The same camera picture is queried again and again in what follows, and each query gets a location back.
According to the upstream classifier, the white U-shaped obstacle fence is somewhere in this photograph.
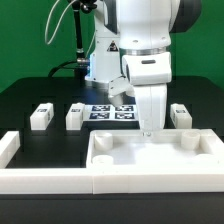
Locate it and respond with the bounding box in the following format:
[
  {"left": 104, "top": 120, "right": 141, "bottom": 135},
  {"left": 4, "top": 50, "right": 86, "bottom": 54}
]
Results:
[{"left": 0, "top": 131, "right": 224, "bottom": 194}]

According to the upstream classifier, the black camera stand pole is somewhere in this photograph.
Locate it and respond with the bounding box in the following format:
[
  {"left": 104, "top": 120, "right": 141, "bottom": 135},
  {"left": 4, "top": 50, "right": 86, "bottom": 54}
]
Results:
[{"left": 67, "top": 0, "right": 97, "bottom": 80}]

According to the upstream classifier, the black cable on table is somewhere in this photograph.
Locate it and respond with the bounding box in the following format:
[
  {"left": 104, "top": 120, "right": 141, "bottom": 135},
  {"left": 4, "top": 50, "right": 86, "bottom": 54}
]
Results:
[{"left": 47, "top": 59, "right": 88, "bottom": 78}]

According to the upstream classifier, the white desk tabletop panel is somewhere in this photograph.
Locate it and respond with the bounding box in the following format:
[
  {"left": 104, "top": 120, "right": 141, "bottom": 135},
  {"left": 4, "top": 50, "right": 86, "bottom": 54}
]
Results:
[{"left": 86, "top": 129, "right": 224, "bottom": 168}]

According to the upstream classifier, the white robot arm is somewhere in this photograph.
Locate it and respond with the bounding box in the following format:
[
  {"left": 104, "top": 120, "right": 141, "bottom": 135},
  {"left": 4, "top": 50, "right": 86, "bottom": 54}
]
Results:
[{"left": 86, "top": 0, "right": 202, "bottom": 133}]

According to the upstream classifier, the fiducial marker sheet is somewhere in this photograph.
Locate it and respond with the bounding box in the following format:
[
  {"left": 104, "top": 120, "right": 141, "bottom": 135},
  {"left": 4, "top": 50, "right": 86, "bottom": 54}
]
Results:
[{"left": 83, "top": 104, "right": 138, "bottom": 122}]

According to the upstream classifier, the grey looped cable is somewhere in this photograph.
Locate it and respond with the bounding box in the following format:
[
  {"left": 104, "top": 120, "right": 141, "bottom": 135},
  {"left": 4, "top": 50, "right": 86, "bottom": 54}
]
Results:
[{"left": 44, "top": 0, "right": 78, "bottom": 46}]

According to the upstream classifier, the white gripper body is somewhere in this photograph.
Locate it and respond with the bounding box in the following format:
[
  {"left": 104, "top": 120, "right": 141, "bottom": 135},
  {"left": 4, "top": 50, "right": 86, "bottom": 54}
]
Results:
[{"left": 134, "top": 84, "right": 167, "bottom": 132}]

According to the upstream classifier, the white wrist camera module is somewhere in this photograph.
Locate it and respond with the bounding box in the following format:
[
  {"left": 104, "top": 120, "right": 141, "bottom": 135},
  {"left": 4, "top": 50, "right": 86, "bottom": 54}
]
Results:
[{"left": 108, "top": 76, "right": 134, "bottom": 107}]

